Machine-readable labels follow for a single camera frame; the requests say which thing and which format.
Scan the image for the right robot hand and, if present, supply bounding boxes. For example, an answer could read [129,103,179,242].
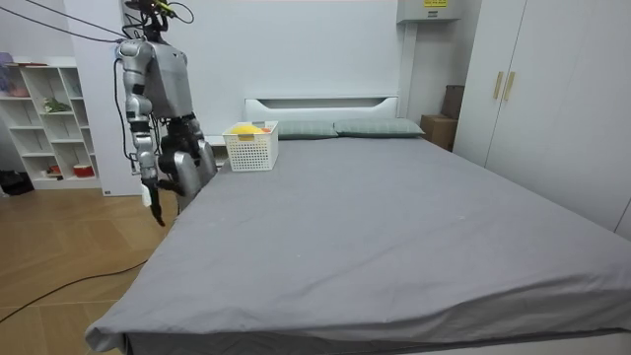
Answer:
[140,179,167,228]

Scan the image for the robot legs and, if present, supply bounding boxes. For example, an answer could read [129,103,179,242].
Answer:
[156,115,219,213]

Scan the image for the white bedside table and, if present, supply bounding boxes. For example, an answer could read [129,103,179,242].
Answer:
[204,135,231,169]

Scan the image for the white open shelf unit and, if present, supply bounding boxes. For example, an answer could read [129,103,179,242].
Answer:
[0,56,103,191]

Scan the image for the white perforated plastic basket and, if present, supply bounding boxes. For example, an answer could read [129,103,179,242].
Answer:
[222,120,280,173]

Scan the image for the robot body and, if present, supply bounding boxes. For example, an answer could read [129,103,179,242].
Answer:
[115,0,196,124]

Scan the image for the green plant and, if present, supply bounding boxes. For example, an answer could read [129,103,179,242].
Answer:
[42,97,73,113]

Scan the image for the black bag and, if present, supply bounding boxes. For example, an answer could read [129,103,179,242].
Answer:
[0,170,35,197]

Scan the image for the large green plaid pillow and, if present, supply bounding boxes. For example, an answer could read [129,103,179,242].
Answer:
[277,120,340,141]

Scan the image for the grey bed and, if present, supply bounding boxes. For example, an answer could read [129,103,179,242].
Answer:
[84,96,631,355]

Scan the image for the brown cardboard box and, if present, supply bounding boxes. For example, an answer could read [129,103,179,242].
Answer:
[419,113,459,152]

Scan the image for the dark brown box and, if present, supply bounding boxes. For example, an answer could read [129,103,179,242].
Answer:
[440,84,466,120]

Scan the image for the white wardrobe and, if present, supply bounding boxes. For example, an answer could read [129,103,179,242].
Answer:
[452,0,631,233]

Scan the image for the black floor cable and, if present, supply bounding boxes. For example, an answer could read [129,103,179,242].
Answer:
[0,259,148,324]

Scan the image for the cable bundle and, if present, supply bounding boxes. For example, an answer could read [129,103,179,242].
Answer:
[0,0,129,44]

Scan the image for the grey wall box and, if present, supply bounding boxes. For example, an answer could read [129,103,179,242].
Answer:
[396,0,462,25]

